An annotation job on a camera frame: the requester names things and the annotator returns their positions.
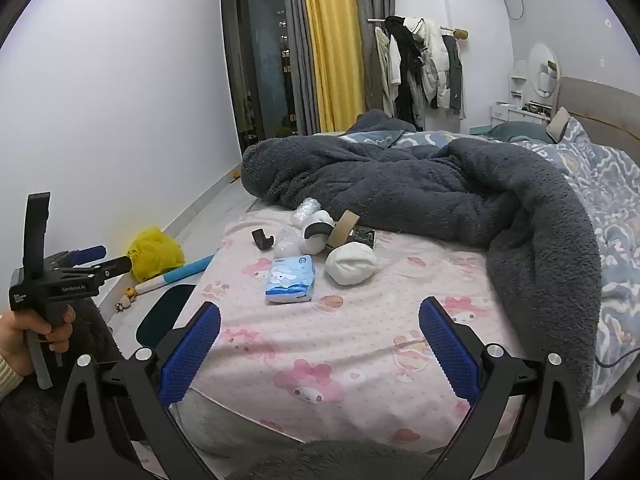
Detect beige hanging garment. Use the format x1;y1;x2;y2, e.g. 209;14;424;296
375;27;401;113

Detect dark glass balcony door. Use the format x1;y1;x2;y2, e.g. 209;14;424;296
220;0;301;153

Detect yellow curtain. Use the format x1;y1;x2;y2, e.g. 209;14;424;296
300;0;366;133

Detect black hanging garment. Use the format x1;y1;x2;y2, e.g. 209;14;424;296
385;16;426;128

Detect brown tape roll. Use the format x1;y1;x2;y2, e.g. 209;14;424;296
327;210;360;249

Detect grey green hanging garment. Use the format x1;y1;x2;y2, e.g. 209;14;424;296
442;35;463;118

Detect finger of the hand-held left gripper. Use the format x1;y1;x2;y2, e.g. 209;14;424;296
92;255;134;281
70;245;107;264

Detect small black packet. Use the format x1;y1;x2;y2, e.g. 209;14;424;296
350;226;377;249

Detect white vanity table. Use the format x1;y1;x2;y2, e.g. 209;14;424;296
492;100;551;128

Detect dark grey fleece blanket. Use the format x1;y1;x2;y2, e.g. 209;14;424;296
241;110;603;411

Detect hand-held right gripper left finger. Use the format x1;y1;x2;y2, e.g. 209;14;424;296
52;301;223;480

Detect small grey cushion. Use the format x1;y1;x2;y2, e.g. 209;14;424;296
547;107;571;143

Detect person's left hand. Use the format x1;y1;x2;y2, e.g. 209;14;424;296
0;305;76;376

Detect white wall shelf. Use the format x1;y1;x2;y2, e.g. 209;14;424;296
509;60;528;96

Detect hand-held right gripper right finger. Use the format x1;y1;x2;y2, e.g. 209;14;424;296
417;296;586;480

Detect black cable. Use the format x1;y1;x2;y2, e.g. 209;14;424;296
595;347;640;368

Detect white round plush ball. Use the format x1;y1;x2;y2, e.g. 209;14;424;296
325;242;377;287

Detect yellow plastic bag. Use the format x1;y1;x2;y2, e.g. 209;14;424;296
127;226;185;283

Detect clear plastic bag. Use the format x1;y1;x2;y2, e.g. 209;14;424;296
272;227;306;261

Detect person's grey fleece garment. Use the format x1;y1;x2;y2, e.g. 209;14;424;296
0;297;436;480

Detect blue crocodile plush toy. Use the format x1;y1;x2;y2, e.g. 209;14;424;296
134;254;216;296

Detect round white mirror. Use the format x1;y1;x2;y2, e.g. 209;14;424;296
528;42;561;98

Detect blue patterned duvet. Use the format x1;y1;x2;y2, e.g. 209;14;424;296
345;120;640;406

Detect teal pillow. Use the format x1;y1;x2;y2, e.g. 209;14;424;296
487;122;551;143

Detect grey bed headboard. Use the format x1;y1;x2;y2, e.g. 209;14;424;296
555;76;640;151

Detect pink printed bed sheet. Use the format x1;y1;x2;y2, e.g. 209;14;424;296
187;207;531;448

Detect grey curtain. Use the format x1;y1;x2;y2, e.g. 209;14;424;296
350;0;396;116
283;0;321;136

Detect white hanging jacket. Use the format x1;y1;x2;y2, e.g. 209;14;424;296
404;17;448;111

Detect blue white tissue pack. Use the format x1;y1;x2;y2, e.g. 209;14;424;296
265;255;317;305

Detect person's left forearm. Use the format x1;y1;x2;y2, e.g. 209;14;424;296
0;352;23;398

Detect clothes rack rod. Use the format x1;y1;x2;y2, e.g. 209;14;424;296
367;17;471;41

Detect white fluffy earmuffs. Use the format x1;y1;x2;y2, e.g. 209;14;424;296
301;212;335;255

